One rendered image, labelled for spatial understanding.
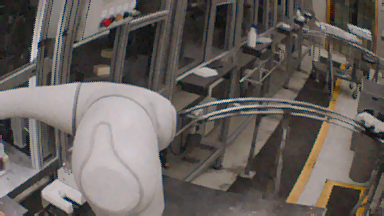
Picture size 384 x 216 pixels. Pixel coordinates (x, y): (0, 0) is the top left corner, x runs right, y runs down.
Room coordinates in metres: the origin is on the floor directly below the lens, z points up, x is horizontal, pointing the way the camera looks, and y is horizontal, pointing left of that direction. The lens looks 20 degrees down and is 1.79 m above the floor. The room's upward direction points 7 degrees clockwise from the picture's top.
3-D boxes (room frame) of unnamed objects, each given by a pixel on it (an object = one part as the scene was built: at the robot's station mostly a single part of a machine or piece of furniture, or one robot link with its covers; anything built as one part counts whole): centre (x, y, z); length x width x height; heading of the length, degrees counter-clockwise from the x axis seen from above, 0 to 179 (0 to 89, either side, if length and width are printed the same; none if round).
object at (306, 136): (5.53, -1.43, 0.01); 5.85 x 0.59 x 0.01; 160
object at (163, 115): (0.86, 0.11, 1.44); 0.18 x 0.14 x 0.13; 95
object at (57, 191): (1.52, 0.39, 0.84); 0.36 x 0.14 x 0.10; 160
